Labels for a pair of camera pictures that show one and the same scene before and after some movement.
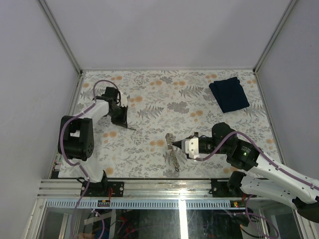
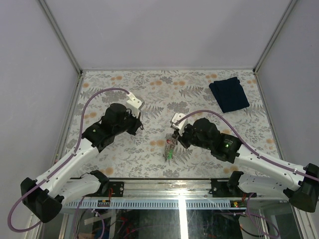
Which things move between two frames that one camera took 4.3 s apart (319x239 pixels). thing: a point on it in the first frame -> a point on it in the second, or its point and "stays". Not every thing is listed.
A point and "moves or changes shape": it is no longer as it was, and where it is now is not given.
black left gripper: (122, 121) -> (137, 123)
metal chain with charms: (170, 138) moves or changes shape
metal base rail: (71, 189) stays
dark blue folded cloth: (229, 94) stays
